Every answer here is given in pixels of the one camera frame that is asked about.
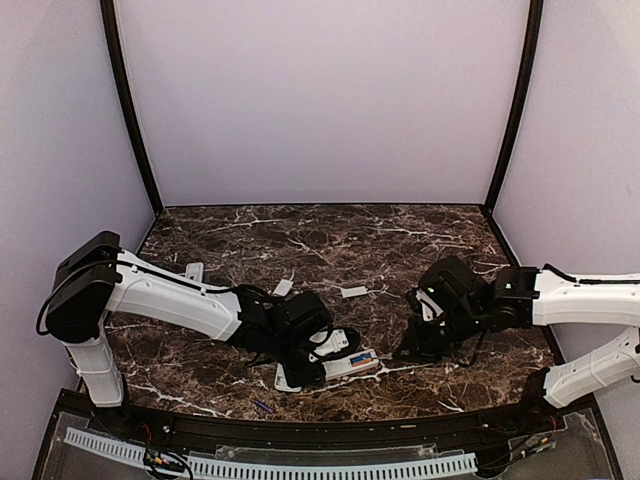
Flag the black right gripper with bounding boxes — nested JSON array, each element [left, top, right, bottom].
[[395, 301, 485, 362]]

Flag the white remote control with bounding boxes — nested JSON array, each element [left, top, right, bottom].
[[323, 349, 379, 381], [274, 363, 302, 393]]

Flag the purple battery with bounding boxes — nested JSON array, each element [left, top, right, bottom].
[[254, 400, 274, 413]]

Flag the white battery cover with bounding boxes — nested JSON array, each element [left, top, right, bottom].
[[340, 286, 368, 299], [272, 279, 293, 297]]

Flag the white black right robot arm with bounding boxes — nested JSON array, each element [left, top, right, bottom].
[[393, 256, 639, 434]]

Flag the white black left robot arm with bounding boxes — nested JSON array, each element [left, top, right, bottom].
[[36, 231, 333, 436]]

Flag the blue battery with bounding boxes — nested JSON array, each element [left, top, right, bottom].
[[350, 353, 375, 365]]

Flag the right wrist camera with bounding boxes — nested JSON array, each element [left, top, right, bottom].
[[406, 288, 443, 322]]

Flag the white slotted cable duct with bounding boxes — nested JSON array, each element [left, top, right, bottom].
[[64, 427, 478, 479]]

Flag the black front rail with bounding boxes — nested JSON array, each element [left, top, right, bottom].
[[89, 384, 601, 456]]

